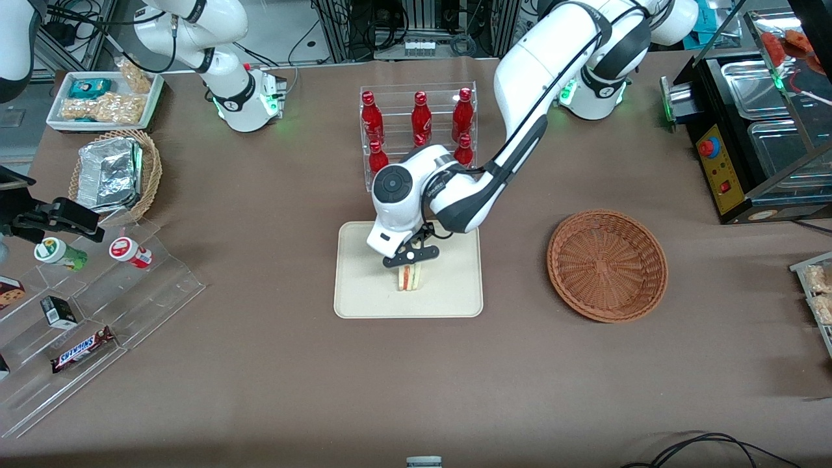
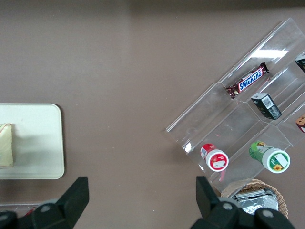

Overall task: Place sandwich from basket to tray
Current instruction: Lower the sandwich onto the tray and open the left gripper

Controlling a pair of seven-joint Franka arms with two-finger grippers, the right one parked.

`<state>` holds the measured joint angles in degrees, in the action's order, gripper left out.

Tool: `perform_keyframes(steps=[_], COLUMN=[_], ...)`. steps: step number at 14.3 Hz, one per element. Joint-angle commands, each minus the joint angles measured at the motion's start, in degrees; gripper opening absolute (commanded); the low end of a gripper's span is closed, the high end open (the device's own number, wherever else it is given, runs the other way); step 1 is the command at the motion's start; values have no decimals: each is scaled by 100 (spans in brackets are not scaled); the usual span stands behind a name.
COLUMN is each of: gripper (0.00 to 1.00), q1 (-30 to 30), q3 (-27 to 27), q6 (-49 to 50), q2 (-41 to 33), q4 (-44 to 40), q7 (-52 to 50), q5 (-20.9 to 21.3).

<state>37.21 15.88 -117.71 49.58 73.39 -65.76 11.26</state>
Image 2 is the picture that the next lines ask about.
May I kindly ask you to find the clear plastic container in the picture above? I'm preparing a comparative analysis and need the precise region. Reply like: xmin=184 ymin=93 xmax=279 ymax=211
xmin=0 ymin=202 xmax=43 ymax=218

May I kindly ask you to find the Snickers chocolate bar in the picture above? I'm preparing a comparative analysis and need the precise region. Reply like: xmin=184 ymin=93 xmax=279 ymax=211
xmin=225 ymin=62 xmax=270 ymax=100

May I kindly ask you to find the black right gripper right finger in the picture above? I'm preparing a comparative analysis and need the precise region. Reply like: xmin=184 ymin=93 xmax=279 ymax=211
xmin=190 ymin=176 xmax=240 ymax=229

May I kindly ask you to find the cream rectangular tray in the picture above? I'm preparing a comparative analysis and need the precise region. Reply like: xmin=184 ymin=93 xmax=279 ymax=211
xmin=0 ymin=103 xmax=65 ymax=180

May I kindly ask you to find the brown cookie package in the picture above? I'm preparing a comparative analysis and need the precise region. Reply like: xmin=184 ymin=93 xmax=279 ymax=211
xmin=295 ymin=114 xmax=305 ymax=134

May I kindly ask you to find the red lidded snack can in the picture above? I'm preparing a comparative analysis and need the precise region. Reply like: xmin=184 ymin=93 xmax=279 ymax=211
xmin=200 ymin=143 xmax=230 ymax=172

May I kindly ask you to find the green lidded snack can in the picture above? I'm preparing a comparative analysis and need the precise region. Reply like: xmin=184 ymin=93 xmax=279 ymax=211
xmin=248 ymin=140 xmax=291 ymax=174

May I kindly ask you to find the silver foil packet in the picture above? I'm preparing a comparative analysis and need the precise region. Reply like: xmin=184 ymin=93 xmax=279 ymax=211
xmin=230 ymin=187 xmax=279 ymax=216

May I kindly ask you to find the black box with barcode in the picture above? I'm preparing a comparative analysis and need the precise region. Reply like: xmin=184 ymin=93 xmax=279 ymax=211
xmin=250 ymin=93 xmax=283 ymax=121

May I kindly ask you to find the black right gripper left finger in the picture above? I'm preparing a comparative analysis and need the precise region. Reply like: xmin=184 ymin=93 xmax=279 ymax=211
xmin=32 ymin=176 xmax=90 ymax=229

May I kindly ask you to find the black box with white print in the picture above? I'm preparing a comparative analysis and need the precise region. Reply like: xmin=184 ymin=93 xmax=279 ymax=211
xmin=295 ymin=51 xmax=305 ymax=74

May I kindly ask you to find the woven wicker basket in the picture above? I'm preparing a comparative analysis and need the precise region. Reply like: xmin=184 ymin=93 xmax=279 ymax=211
xmin=220 ymin=178 xmax=290 ymax=220

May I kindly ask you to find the white sandwich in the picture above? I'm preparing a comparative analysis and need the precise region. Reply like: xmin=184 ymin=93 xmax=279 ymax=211
xmin=0 ymin=123 xmax=16 ymax=169

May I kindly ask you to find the clear acrylic display rack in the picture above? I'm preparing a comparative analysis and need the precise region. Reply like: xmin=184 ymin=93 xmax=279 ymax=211
xmin=165 ymin=17 xmax=305 ymax=189

